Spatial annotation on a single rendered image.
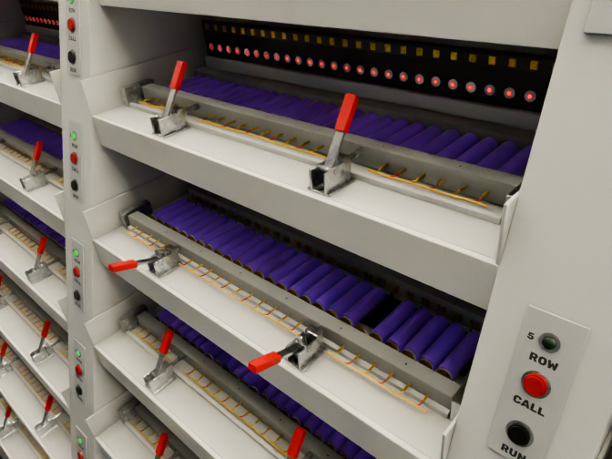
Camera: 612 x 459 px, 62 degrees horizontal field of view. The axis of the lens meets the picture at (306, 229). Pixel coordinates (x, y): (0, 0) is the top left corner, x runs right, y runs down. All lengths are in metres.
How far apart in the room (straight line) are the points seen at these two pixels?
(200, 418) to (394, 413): 0.34
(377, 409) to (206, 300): 0.26
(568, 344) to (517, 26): 0.21
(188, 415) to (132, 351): 0.18
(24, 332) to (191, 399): 0.64
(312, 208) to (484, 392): 0.21
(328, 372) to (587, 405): 0.25
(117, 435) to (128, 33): 0.68
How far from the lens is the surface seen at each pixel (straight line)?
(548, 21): 0.39
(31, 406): 1.45
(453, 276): 0.42
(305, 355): 0.55
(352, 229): 0.46
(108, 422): 1.06
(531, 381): 0.41
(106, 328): 0.94
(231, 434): 0.75
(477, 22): 0.40
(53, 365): 1.24
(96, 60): 0.81
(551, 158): 0.37
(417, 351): 0.55
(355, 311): 0.59
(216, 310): 0.65
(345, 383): 0.54
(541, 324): 0.39
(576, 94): 0.37
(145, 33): 0.84
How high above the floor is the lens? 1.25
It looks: 19 degrees down
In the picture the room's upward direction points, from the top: 8 degrees clockwise
